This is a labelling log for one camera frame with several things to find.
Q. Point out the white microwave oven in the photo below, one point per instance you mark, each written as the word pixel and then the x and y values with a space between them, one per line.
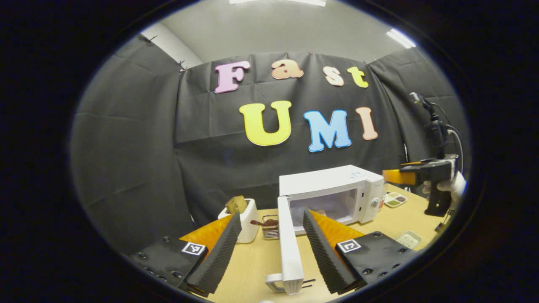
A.
pixel 328 181

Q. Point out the cream cherry print tray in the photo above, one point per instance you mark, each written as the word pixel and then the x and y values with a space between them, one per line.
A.
pixel 408 240

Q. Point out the long ceiling light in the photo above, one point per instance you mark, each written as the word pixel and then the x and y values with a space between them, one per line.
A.
pixel 278 2

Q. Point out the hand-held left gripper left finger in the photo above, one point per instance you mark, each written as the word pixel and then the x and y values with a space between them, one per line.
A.
pixel 217 256

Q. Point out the black backdrop cloth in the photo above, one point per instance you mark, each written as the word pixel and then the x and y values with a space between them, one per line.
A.
pixel 134 147

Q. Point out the side ceiling light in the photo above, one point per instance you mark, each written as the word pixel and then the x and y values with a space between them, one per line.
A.
pixel 401 38

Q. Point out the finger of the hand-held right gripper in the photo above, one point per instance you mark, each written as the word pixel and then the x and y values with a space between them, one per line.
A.
pixel 398 176

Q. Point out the white divided bean dish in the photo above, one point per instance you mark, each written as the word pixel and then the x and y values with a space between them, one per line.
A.
pixel 395 200

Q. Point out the dark brown utensil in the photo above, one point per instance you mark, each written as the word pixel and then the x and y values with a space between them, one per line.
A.
pixel 267 222

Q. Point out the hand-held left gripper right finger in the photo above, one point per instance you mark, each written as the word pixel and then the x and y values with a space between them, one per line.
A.
pixel 324 261

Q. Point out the white toaster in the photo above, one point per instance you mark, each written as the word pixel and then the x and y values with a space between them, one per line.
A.
pixel 248 227

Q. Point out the brown bread slice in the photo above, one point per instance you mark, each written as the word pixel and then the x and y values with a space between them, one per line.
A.
pixel 236 205

